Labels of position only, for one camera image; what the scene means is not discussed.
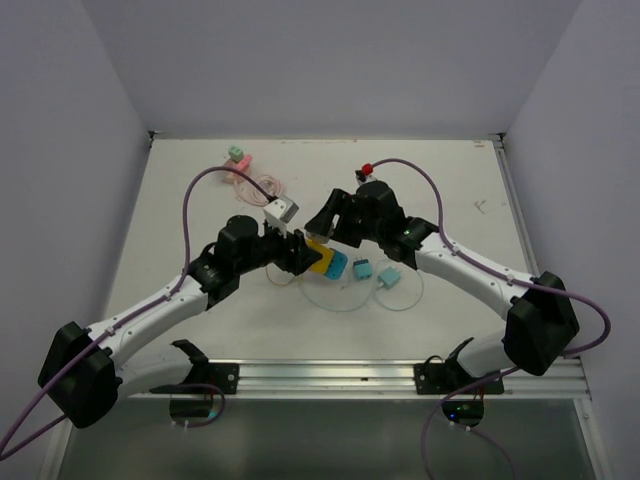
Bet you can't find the pink socket adapter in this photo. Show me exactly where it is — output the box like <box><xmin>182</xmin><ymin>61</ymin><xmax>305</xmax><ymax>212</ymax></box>
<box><xmin>222</xmin><ymin>155</ymin><xmax>253</xmax><ymax>184</ymax></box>

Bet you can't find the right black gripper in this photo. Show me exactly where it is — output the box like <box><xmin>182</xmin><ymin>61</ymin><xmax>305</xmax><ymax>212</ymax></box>
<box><xmin>308</xmin><ymin>187</ymin><xmax>385</xmax><ymax>247</ymax></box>

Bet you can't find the left black mount plate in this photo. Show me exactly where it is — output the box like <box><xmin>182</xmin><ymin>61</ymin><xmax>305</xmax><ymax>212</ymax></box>
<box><xmin>150</xmin><ymin>362</ymin><xmax>240</xmax><ymax>395</ymax></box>

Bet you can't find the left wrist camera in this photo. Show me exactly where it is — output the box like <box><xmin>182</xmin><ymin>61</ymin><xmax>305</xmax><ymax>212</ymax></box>
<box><xmin>263</xmin><ymin>196</ymin><xmax>299</xmax><ymax>237</ymax></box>

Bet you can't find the light blue cable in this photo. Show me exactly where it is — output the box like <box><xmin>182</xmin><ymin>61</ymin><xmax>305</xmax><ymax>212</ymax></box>
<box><xmin>299</xmin><ymin>258</ymin><xmax>425</xmax><ymax>314</ymax></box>

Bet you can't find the blue power socket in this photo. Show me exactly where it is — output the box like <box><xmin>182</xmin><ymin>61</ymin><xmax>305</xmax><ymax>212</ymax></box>
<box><xmin>324</xmin><ymin>249</ymin><xmax>348</xmax><ymax>280</ymax></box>

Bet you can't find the teal charger plug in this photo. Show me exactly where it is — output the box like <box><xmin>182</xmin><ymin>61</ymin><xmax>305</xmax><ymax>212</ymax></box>
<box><xmin>352</xmin><ymin>259</ymin><xmax>373</xmax><ymax>281</ymax></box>

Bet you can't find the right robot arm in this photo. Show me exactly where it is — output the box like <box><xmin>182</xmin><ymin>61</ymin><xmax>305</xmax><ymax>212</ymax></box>
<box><xmin>305</xmin><ymin>181</ymin><xmax>579</xmax><ymax>393</ymax></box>

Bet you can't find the black mount plate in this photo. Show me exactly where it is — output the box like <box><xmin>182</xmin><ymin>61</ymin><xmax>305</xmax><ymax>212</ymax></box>
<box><xmin>150</xmin><ymin>362</ymin><xmax>240</xmax><ymax>395</ymax></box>
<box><xmin>413</xmin><ymin>355</ymin><xmax>478</xmax><ymax>395</ymax></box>

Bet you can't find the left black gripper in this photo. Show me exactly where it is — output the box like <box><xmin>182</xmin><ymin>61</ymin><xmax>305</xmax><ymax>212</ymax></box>
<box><xmin>236</xmin><ymin>221</ymin><xmax>321</xmax><ymax>277</ymax></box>

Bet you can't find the light blue charger plug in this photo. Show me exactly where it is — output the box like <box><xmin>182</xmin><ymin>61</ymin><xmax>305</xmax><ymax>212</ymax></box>
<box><xmin>377</xmin><ymin>267</ymin><xmax>401</xmax><ymax>290</ymax></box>

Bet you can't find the yellow cube socket adapter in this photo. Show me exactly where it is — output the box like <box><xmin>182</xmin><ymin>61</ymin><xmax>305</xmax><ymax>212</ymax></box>
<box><xmin>306</xmin><ymin>239</ymin><xmax>335</xmax><ymax>275</ymax></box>

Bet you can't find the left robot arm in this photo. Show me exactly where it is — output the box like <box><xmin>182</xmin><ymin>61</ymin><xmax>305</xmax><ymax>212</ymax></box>
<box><xmin>38</xmin><ymin>215</ymin><xmax>321</xmax><ymax>428</ymax></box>

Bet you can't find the green plug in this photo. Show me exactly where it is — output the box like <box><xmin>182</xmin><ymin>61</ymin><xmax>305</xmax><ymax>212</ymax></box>
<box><xmin>228</xmin><ymin>145</ymin><xmax>244</xmax><ymax>163</ymax></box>

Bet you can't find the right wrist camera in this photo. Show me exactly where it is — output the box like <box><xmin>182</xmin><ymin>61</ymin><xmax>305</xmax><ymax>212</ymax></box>
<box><xmin>354</xmin><ymin>163</ymin><xmax>377</xmax><ymax>186</ymax></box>

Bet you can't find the white socket adapter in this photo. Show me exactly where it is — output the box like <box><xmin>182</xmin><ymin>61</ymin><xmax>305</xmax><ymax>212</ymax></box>
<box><xmin>305</xmin><ymin>230</ymin><xmax>331</xmax><ymax>245</ymax></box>

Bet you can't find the pink cable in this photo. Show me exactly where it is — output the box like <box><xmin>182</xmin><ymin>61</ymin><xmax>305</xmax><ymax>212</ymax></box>
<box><xmin>234</xmin><ymin>173</ymin><xmax>285</xmax><ymax>206</ymax></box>

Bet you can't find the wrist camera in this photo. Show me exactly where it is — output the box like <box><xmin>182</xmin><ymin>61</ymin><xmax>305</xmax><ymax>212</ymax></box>
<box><xmin>354</xmin><ymin>163</ymin><xmax>377</xmax><ymax>186</ymax></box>
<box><xmin>263</xmin><ymin>196</ymin><xmax>299</xmax><ymax>237</ymax></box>

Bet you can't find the right black mount plate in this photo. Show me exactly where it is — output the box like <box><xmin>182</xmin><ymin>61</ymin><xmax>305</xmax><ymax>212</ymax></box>
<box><xmin>413</xmin><ymin>355</ymin><xmax>478</xmax><ymax>395</ymax></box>

